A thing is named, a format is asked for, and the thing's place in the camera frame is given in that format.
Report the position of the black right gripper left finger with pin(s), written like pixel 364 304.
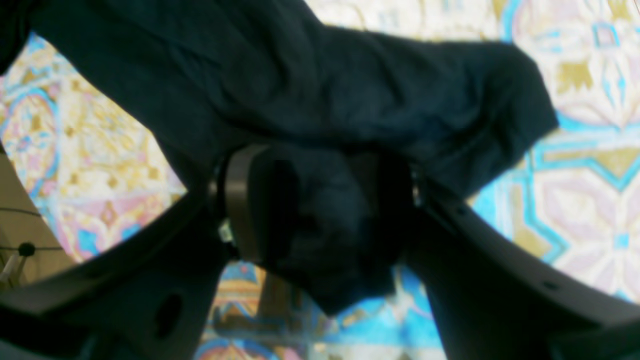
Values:
pixel 147 298

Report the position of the black t-shirt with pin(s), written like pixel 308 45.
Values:
pixel 208 76

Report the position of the patterned tablecloth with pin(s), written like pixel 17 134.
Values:
pixel 79 176

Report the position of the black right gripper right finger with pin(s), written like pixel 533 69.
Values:
pixel 491 300

